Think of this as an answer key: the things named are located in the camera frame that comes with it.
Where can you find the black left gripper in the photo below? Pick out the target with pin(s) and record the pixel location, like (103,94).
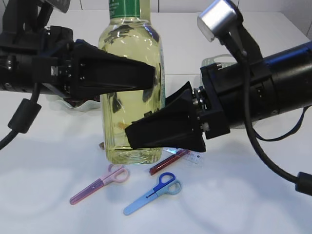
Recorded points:
(79,70)

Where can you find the yellow tea drink bottle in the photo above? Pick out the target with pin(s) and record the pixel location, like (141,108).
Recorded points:
(130,34)

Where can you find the gold glitter pen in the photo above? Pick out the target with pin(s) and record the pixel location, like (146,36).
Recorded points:
(102,145)

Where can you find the pink scissors with cover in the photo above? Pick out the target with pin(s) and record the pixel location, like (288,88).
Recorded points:
(117,173)

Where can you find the green plastic woven basket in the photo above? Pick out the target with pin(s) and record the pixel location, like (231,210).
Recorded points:
(223,60)

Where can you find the purple artificial grape bunch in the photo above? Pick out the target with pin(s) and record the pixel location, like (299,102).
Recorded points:
(77,103)

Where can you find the green wavy glass plate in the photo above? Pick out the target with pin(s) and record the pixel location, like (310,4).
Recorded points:
(56,102)

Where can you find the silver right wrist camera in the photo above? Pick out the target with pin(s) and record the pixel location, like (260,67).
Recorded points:
(218,19)

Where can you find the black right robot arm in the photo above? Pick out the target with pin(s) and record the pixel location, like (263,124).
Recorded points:
(279,83)

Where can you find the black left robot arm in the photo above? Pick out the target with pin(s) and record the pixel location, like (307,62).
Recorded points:
(31,52)

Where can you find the red glitter pen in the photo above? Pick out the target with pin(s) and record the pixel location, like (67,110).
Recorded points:
(166,162)

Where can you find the clear plastic ruler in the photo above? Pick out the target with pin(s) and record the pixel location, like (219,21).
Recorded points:
(191,156)

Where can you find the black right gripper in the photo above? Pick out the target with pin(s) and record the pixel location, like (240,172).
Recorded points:
(181,122)

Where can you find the blue scissors with cover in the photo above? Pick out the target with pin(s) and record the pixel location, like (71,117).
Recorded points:
(167,185)

